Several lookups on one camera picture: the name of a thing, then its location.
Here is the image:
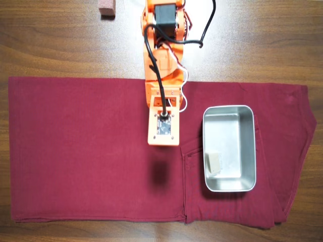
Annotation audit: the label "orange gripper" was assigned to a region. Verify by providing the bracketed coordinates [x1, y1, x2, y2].
[144, 80, 184, 109]

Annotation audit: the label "beige cube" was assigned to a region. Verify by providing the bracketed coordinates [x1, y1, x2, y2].
[204, 150, 223, 175]

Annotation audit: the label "rectangular metal tray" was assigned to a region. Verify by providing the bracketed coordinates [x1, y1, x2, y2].
[201, 104, 257, 193]

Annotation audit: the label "reddish brown block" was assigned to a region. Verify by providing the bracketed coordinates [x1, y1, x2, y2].
[98, 0, 117, 18]

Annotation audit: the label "dark red cloth trousers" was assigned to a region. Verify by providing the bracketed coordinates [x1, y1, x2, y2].
[7, 76, 318, 230]

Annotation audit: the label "white red servo wires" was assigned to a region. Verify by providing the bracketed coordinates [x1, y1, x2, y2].
[174, 5, 194, 113]

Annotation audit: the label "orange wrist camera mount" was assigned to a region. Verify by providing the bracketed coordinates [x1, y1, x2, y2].
[147, 105, 181, 147]

